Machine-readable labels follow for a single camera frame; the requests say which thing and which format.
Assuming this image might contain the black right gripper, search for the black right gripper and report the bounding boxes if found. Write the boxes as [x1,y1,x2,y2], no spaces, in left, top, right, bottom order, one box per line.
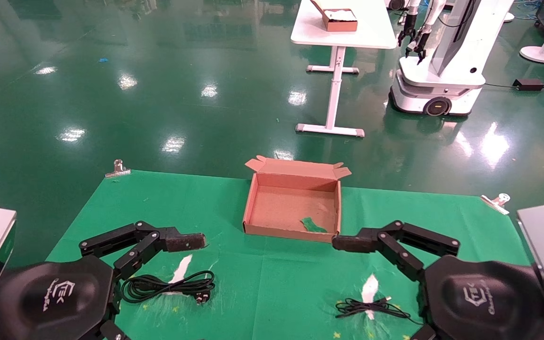
[332,220,544,340]

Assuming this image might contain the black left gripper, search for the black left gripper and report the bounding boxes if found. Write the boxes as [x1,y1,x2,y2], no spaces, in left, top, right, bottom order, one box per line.
[0,221,207,340]

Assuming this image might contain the black power cable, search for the black power cable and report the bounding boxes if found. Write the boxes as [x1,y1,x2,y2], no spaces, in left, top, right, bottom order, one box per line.
[121,270,216,305]

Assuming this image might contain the black wired computer mouse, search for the black wired computer mouse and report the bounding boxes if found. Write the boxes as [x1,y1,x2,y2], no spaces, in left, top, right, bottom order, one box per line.
[336,297,425,326]

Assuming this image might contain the white robot arm black gripper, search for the white robot arm black gripper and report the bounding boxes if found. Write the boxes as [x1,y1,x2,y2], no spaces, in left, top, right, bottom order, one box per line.
[397,0,421,48]
[407,0,445,65]

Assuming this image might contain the open brown cardboard box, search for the open brown cardboard box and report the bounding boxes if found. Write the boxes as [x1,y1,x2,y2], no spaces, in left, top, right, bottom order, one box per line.
[243,156,352,244]

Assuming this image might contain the small brown box white contents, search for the small brown box white contents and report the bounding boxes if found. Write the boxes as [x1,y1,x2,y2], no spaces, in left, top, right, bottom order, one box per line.
[311,0,358,32]

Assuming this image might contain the silver binder clip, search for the silver binder clip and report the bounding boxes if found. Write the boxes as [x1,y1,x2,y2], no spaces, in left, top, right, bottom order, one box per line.
[481,193,511,215]
[105,160,131,179]

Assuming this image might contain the green table cloth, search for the green table cloth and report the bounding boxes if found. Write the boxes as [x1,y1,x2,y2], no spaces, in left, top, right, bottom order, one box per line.
[45,170,533,340]

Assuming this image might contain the white wheeled robot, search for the white wheeled robot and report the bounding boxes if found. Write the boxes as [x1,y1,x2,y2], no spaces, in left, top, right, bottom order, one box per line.
[389,0,516,117]

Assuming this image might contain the black power adapter brick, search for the black power adapter brick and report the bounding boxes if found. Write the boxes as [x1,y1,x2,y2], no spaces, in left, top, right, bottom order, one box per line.
[513,78,544,92]

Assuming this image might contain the white table with legs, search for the white table with legs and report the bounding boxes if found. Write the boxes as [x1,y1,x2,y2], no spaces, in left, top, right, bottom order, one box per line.
[291,0,398,138]

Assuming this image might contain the thin black floor cable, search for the thin black floor cable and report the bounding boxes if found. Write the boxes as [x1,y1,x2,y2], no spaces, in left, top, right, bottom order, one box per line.
[484,83,544,91]

